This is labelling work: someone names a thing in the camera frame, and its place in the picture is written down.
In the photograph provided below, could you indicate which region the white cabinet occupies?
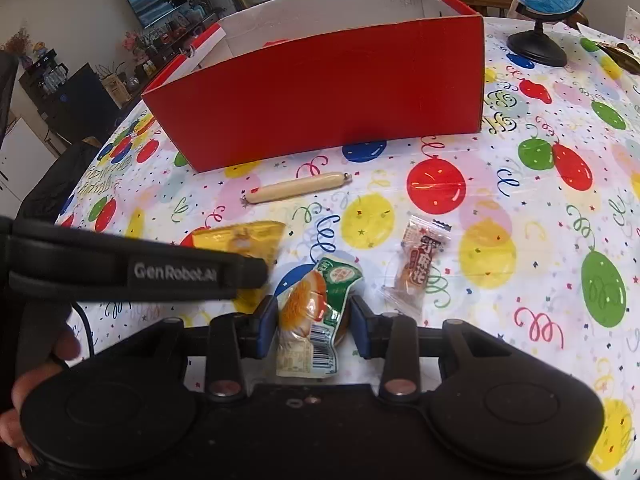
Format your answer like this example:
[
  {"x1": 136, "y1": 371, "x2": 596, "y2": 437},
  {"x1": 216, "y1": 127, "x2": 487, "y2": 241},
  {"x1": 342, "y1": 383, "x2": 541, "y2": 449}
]
[{"x1": 0, "y1": 116, "x2": 59, "y2": 219}]

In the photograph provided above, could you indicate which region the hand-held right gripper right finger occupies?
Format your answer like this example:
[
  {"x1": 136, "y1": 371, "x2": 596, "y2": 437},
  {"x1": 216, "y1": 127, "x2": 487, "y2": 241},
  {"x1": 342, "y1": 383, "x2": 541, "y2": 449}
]
[{"x1": 349, "y1": 293, "x2": 488, "y2": 403}]

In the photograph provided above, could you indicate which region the black cable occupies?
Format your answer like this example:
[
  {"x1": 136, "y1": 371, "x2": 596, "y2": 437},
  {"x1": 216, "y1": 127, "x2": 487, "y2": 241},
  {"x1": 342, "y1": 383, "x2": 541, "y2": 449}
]
[{"x1": 71, "y1": 300, "x2": 96, "y2": 358}]

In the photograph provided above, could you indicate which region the green orange egg snack packet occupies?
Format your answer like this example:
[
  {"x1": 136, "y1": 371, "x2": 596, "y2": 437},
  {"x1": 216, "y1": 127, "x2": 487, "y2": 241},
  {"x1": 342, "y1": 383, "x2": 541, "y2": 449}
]
[{"x1": 274, "y1": 255, "x2": 364, "y2": 379}]

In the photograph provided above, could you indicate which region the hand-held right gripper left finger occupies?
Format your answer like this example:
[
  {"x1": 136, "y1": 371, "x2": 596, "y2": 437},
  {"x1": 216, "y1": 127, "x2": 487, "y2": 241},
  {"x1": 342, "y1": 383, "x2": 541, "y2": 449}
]
[{"x1": 142, "y1": 294, "x2": 279, "y2": 403}]

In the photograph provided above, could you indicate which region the beige sausage stick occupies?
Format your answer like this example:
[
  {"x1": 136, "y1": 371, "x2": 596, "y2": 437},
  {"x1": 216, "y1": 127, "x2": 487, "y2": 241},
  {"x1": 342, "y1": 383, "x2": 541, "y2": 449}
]
[{"x1": 241, "y1": 171, "x2": 352, "y2": 206}]

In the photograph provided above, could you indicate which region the black upholstered chair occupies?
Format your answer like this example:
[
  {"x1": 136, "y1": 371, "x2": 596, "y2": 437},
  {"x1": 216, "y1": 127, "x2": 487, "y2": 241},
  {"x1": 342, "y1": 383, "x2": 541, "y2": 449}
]
[{"x1": 16, "y1": 139, "x2": 102, "y2": 224}]

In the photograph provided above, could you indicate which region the balloon printed tablecloth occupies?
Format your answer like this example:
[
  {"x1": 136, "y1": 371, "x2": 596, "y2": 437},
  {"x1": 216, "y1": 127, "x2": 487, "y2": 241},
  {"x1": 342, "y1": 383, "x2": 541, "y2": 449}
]
[{"x1": 54, "y1": 15, "x2": 640, "y2": 476}]

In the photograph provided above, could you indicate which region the gold dark crumpled wrapper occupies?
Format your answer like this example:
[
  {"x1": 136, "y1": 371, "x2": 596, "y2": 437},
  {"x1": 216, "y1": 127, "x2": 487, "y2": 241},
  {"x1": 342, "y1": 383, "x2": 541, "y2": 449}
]
[{"x1": 579, "y1": 22, "x2": 640, "y2": 75}]

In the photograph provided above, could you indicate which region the clear brown pastry packet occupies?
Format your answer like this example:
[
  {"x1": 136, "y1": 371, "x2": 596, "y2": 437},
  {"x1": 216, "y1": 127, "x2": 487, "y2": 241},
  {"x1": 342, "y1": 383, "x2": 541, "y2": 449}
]
[{"x1": 381, "y1": 213, "x2": 454, "y2": 322}]

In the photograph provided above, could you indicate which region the yellow triangular snack packet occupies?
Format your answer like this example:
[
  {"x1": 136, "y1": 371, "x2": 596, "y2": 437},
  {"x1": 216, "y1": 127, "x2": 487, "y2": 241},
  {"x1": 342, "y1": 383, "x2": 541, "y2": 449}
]
[{"x1": 191, "y1": 219, "x2": 286, "y2": 313}]

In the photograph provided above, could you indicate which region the red cardboard box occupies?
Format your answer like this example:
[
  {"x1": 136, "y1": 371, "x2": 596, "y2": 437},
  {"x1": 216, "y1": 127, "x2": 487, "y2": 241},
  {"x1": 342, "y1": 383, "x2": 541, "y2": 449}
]
[{"x1": 141, "y1": 0, "x2": 485, "y2": 174}]

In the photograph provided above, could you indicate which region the person's left hand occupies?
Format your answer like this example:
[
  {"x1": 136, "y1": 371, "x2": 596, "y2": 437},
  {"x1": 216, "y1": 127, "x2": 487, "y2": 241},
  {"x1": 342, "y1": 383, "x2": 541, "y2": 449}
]
[{"x1": 0, "y1": 321, "x2": 84, "y2": 467}]

